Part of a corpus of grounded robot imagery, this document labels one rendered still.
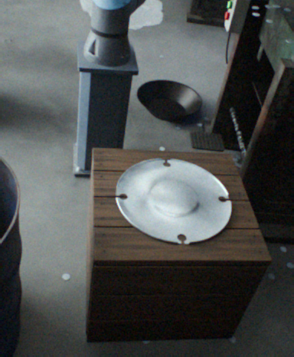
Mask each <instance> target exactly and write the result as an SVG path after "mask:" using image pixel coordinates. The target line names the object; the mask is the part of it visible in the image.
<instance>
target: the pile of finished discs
mask: <svg viewBox="0 0 294 357"><path fill-rule="evenodd" d="M163 162H165V160H162V159H150V160H147V161H143V162H139V163H137V164H135V165H132V167H131V168H129V169H128V170H127V171H126V172H125V173H123V174H122V175H121V178H120V179H119V181H118V184H117V187H116V195H120V194H126V195H127V196H128V198H127V199H126V200H121V199H119V198H118V197H116V200H117V204H118V206H119V210H120V211H121V213H122V215H123V216H125V218H126V220H127V221H128V222H129V223H130V224H131V225H132V226H133V227H135V228H137V229H138V231H140V232H142V233H143V234H146V235H148V236H149V237H153V238H156V239H159V240H161V241H163V242H168V243H172V244H181V242H180V241H179V239H178V235H180V234H183V235H184V236H185V237H186V241H184V243H185V244H195V243H200V242H203V241H205V240H207V239H210V238H212V237H213V236H215V235H217V234H219V233H221V232H222V230H223V229H224V227H225V226H226V225H227V222H228V221H229V220H230V216H231V212H232V205H231V201H226V202H221V201H219V199H217V198H219V197H220V196H223V197H225V199H228V196H227V195H228V194H227V191H226V189H225V188H224V186H223V185H222V183H221V182H220V181H219V180H217V179H216V178H215V176H213V175H212V174H211V173H209V172H207V171H206V170H204V169H202V168H200V167H198V165H195V164H192V163H190V162H185V161H181V160H177V159H171V160H168V162H169V163H170V164H171V167H169V168H168V167H164V166H163V164H162V163H163Z"/></svg>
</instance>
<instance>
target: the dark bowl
mask: <svg viewBox="0 0 294 357"><path fill-rule="evenodd" d="M137 97H138V99H139V101H140V103H141V104H142V105H143V106H144V107H145V108H146V109H147V110H148V111H149V112H150V113H151V114H152V115H153V116H154V117H156V118H159V119H160V120H167V121H177V120H181V119H183V118H185V117H186V116H190V115H192V114H194V113H195V112H197V111H199V109H200V108H201V107H202V99H201V96H200V95H199V93H197V91H195V90H194V89H193V88H191V87H189V86H186V85H184V84H181V83H179V82H175V81H174V80H150V81H149V82H147V83H145V84H142V85H141V86H140V87H139V88H138V90H137Z"/></svg>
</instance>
